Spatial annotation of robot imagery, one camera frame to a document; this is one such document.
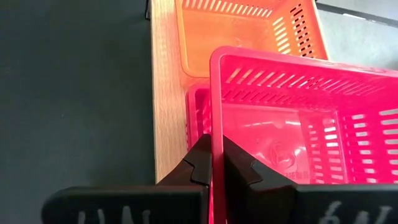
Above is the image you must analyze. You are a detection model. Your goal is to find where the black table mat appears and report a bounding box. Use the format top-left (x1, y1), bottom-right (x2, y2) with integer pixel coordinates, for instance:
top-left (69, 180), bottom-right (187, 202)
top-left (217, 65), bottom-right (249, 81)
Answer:
top-left (0, 0), bottom-right (156, 224)

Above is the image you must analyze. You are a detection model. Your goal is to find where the wooden shelf board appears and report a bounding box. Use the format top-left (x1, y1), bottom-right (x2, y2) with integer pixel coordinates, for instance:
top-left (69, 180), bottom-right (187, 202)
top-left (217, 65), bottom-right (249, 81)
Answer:
top-left (150, 0), bottom-right (218, 184)

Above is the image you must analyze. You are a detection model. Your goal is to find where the red plastic slotted basket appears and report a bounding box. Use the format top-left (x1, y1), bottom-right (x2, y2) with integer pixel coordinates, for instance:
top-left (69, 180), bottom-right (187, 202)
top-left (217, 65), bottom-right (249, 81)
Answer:
top-left (209, 45), bottom-right (398, 224)
top-left (185, 83), bottom-right (215, 153)

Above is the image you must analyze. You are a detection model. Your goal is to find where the orange plastic slotted basket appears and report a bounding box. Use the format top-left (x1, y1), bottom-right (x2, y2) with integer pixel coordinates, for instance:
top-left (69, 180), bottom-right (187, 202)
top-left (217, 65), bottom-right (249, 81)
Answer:
top-left (174, 0), bottom-right (329, 78)

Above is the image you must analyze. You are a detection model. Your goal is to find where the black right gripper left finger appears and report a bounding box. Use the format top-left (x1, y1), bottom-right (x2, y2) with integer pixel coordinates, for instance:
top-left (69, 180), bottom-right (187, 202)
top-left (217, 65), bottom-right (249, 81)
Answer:
top-left (41, 133), bottom-right (213, 224)

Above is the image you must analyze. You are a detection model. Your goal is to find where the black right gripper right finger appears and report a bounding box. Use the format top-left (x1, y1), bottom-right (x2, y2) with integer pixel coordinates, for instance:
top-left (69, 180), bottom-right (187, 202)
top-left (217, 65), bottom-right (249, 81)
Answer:
top-left (222, 135), bottom-right (398, 224)

